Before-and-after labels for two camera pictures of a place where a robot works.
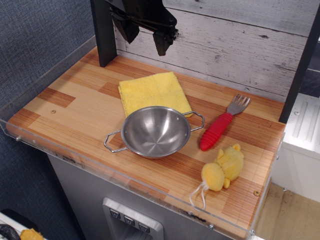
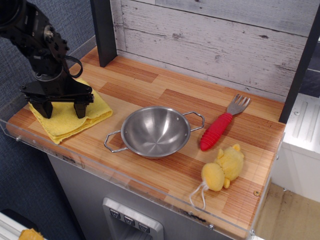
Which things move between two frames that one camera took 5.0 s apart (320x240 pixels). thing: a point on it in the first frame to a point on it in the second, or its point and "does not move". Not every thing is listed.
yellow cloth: x=160 y=90 to x=64 y=122
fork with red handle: x=237 y=105 does not move
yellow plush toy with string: x=227 y=167 does not move
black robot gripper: x=150 y=14 to x=51 y=84
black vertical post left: x=104 y=31 does not move
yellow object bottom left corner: x=31 y=234 does not move
